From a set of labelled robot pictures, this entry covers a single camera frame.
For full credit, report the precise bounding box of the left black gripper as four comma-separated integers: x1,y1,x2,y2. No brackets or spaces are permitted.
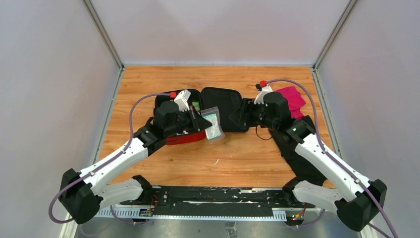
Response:
165,105,212,137

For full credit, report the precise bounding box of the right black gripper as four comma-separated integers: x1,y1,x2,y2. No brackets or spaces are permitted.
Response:
229,98,277,131

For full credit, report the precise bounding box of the red black medicine case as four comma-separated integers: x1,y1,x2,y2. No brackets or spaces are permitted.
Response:
154,87,249,145

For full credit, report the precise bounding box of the teal bandage plastic bag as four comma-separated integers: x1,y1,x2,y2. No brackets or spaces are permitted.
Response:
201,107,225,143

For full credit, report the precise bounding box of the green small packet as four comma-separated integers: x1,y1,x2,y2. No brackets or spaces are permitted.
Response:
192,101,201,112

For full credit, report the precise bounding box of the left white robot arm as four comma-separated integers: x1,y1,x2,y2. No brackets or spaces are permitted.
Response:
57,101,212,224

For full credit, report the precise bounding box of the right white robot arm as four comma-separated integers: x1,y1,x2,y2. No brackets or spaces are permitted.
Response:
229,92,387,232

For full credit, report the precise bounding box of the pink cloth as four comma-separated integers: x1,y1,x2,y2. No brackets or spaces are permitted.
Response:
276,86,306,119

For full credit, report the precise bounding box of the black cloth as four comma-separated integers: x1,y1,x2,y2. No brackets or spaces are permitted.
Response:
269,130,327,186

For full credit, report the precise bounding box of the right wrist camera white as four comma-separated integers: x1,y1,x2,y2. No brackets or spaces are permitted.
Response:
254,84,273,105

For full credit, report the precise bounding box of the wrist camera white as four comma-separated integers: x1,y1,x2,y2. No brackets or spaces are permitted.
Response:
174,89,191,112
254,84,273,105

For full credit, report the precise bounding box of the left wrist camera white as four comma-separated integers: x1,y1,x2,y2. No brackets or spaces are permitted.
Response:
174,89,191,112

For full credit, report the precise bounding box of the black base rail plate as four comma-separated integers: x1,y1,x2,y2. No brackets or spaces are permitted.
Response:
122,186,314,219

